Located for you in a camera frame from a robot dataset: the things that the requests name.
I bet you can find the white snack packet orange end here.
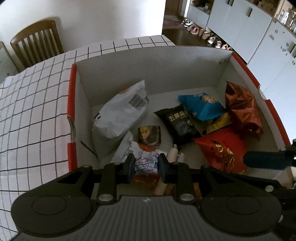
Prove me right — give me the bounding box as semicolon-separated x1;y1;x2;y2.
111;131;168;189

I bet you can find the purple candy packet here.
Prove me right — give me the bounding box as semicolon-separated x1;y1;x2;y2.
135;156;158;175

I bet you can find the large white snack bag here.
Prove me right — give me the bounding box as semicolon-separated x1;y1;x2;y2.
92;80;149;160

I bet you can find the dark red foil snack bag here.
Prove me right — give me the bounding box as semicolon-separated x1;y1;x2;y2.
225;82;262;140

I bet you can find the blue cookie snack packet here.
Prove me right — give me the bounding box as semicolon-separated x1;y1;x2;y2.
178;93;226;121

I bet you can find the beige sausage stick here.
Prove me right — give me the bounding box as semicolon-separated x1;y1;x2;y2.
154;144;178;196

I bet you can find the black sesame snack packet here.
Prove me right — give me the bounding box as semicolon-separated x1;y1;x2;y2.
154;104;201;150

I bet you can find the yellow snack packet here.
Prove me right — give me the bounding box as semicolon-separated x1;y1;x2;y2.
197;113;232;136

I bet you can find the white red cardboard box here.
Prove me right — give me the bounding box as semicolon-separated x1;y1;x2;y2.
67;46;289;185

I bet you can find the white grid tablecloth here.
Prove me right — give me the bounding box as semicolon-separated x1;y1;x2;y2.
1;35;172;240

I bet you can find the row of shoes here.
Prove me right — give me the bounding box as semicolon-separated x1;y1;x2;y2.
181;18;233;51

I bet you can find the white drawer sideboard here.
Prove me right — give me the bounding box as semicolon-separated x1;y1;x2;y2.
0;41;19;83

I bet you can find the brown wooden chair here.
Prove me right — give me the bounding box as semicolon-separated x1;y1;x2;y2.
10;20;64;68

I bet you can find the patterned door mat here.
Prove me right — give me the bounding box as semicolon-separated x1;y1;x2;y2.
163;15;184;30

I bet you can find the white wall cabinet unit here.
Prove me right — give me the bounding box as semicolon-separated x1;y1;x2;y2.
185;1;295;140

